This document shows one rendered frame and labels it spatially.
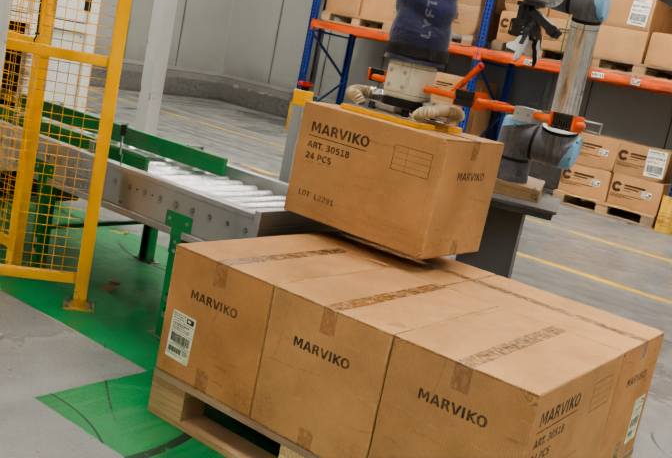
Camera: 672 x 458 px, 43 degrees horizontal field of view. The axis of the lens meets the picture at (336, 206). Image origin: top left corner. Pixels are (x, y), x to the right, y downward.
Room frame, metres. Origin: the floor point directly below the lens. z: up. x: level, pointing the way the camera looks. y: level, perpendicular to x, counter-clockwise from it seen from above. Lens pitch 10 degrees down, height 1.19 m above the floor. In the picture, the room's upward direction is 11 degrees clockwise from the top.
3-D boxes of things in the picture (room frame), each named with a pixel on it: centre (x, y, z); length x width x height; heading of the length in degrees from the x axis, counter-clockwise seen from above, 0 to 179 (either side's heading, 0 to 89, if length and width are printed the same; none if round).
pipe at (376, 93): (3.06, -0.17, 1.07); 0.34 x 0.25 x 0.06; 54
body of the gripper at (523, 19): (2.84, -0.49, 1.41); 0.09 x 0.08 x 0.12; 54
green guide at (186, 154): (4.31, 1.16, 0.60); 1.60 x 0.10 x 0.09; 55
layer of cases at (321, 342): (2.58, -0.33, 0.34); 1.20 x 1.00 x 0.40; 55
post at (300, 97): (3.96, 0.25, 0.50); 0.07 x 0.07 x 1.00; 55
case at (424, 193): (3.05, -0.18, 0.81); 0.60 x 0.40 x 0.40; 55
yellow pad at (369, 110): (2.98, -0.11, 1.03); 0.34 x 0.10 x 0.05; 54
